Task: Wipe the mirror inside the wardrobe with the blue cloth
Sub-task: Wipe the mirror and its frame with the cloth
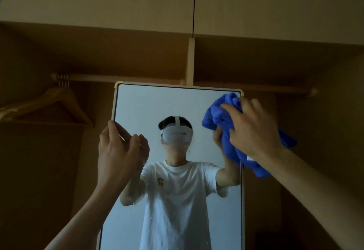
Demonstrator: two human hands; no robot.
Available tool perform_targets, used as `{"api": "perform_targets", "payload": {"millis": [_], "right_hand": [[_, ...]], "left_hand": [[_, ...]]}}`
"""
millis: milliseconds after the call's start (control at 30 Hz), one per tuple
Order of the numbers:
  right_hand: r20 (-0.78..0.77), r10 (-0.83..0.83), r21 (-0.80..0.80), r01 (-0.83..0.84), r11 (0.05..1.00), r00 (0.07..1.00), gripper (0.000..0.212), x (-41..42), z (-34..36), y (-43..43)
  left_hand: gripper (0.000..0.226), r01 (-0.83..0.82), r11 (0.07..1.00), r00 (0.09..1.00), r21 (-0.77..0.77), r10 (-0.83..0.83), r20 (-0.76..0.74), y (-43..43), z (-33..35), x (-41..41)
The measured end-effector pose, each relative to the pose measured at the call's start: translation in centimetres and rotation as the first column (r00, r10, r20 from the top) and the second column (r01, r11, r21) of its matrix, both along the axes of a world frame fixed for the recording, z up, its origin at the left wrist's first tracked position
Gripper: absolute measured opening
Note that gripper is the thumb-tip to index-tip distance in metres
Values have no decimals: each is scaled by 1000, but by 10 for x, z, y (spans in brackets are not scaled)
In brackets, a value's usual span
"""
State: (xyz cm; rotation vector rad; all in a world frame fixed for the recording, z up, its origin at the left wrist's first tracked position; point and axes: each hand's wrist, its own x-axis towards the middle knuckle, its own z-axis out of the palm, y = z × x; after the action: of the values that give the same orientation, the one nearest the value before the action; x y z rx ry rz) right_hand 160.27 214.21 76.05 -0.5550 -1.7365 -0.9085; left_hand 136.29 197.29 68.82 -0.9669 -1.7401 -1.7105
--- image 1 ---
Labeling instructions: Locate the person's right hand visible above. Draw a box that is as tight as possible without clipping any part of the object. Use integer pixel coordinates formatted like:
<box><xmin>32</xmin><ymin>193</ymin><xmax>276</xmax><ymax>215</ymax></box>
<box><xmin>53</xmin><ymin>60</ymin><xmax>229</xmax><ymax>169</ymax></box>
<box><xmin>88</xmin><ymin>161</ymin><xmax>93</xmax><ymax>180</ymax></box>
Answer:
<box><xmin>220</xmin><ymin>98</ymin><xmax>285</xmax><ymax>164</ymax></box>

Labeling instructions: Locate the person's left hand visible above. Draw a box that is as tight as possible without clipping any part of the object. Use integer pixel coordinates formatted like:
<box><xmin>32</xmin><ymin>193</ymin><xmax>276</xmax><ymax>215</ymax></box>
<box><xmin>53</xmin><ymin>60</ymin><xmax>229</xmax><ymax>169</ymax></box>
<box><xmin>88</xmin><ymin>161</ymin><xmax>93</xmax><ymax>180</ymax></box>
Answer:
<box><xmin>97</xmin><ymin>120</ymin><xmax>142</xmax><ymax>190</ymax></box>

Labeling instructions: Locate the blue microfibre cloth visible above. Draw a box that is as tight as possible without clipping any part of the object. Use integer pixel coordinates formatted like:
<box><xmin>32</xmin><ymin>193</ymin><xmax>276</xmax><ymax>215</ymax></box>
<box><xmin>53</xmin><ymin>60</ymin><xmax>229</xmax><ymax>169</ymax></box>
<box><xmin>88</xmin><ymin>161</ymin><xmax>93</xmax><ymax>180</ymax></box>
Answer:
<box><xmin>202</xmin><ymin>92</ymin><xmax>298</xmax><ymax>179</ymax></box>

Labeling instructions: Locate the tall framed mirror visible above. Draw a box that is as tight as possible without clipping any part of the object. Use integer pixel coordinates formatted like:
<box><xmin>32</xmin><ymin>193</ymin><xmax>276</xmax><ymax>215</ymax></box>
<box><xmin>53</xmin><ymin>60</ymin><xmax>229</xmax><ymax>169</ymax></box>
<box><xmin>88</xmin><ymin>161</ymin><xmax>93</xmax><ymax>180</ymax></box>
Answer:
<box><xmin>96</xmin><ymin>81</ymin><xmax>246</xmax><ymax>250</ymax></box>

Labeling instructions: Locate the wooden wardrobe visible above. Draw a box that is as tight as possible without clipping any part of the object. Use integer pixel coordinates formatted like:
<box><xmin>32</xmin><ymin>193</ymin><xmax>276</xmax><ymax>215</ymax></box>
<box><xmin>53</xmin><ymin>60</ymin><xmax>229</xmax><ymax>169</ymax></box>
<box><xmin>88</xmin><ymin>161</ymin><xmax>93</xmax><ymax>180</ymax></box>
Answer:
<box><xmin>0</xmin><ymin>0</ymin><xmax>364</xmax><ymax>250</ymax></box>

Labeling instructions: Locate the person's right forearm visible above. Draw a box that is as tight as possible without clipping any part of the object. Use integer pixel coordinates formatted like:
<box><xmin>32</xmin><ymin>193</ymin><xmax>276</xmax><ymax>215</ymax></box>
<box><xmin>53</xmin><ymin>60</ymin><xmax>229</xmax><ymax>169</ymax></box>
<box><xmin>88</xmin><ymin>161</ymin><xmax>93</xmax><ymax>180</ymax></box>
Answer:
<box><xmin>257</xmin><ymin>147</ymin><xmax>364</xmax><ymax>250</ymax></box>

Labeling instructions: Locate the person's left forearm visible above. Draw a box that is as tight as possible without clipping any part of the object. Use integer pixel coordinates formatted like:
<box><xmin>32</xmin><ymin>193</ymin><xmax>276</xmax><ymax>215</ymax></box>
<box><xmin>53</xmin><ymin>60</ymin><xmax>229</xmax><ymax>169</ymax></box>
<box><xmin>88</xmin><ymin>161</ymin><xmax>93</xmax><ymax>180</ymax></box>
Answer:
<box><xmin>44</xmin><ymin>184</ymin><xmax>127</xmax><ymax>250</ymax></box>

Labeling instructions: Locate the wooden clothes hanger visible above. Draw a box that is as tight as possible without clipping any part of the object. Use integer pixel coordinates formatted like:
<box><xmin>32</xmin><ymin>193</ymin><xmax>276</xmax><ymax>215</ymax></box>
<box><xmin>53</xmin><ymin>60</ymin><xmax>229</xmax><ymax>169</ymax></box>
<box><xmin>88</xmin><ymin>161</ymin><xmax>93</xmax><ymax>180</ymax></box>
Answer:
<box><xmin>5</xmin><ymin>75</ymin><xmax>94</xmax><ymax>127</ymax></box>
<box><xmin>1</xmin><ymin>75</ymin><xmax>86</xmax><ymax>125</ymax></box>
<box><xmin>0</xmin><ymin>75</ymin><xmax>80</xmax><ymax>124</ymax></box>

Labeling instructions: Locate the wooden clothes rail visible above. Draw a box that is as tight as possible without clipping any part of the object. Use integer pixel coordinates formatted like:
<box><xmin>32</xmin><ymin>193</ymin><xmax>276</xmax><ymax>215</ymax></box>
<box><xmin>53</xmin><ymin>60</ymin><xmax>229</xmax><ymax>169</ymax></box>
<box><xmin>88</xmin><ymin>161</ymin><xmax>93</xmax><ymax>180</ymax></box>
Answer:
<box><xmin>50</xmin><ymin>73</ymin><xmax>187</xmax><ymax>86</ymax></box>

